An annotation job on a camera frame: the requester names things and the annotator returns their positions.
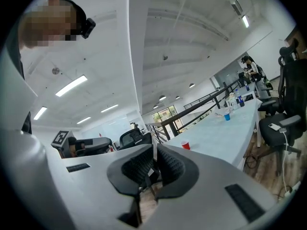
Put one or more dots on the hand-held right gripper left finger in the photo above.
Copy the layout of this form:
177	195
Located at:
96	188

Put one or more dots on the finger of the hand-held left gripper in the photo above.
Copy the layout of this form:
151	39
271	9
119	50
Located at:
102	144

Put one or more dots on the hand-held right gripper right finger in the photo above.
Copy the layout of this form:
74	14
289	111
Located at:
204	195

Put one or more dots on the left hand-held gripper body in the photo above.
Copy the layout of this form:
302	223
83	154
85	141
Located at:
60	138

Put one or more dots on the red plastic cup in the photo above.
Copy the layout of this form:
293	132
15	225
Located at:
185	145

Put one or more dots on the blue plastic cup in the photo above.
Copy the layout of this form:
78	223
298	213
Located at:
227	116

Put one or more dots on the black office chair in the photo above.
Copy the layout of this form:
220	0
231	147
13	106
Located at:
295	92
130	138
267	103

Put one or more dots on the ceiling tube light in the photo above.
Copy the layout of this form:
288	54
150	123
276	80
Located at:
109	108
40	113
71	85
245	21
84	120

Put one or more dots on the long white table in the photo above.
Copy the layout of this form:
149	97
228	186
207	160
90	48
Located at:
216	133

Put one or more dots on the round ceiling fixture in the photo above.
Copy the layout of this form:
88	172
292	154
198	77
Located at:
55	71

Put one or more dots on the crumpled packaging pile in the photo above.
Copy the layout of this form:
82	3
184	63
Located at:
218	115

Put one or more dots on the dark wooden railing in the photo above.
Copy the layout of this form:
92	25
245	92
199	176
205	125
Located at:
192	114

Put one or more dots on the white power strip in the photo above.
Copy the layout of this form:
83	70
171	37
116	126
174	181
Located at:
293	188

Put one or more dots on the patterned clear bottle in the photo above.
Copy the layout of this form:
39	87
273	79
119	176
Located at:
232	102

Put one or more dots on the white smartphone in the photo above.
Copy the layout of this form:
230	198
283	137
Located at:
274	126

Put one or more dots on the blue label soda bottle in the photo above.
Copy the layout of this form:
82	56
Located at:
240	100

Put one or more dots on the black-screen smartphone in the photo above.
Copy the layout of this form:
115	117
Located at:
283	129

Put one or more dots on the small ceiling sensor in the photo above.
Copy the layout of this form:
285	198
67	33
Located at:
165	57

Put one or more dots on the person's head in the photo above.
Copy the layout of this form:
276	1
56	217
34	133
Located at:
48	23

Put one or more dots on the small blue label bottle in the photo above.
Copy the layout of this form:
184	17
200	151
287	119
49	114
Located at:
246	87

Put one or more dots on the ceiling air vent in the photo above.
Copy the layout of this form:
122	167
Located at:
236	6

